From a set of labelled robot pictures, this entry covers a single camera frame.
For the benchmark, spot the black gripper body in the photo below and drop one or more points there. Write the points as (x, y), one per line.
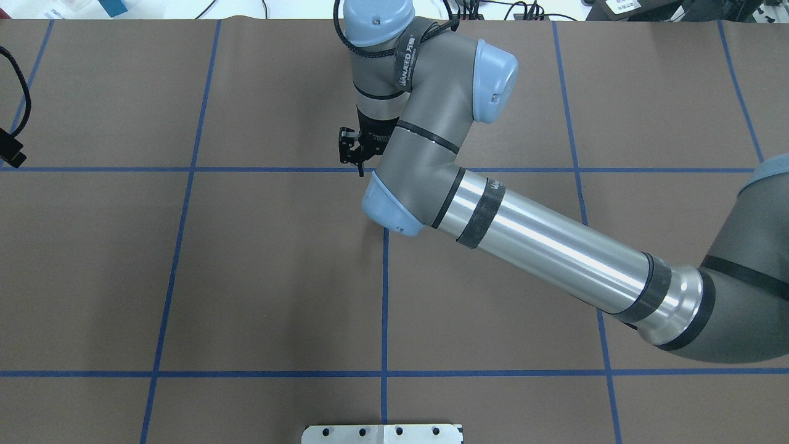
(374, 129)

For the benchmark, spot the black label printer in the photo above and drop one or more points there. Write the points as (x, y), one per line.
(631, 11)

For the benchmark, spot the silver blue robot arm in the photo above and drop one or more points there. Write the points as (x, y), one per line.
(420, 87)

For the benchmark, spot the blue wooden block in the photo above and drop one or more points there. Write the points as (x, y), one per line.
(114, 8)

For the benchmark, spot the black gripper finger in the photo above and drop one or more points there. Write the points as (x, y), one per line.
(350, 149)

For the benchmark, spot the white camera stand column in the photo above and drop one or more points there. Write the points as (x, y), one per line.
(384, 433)

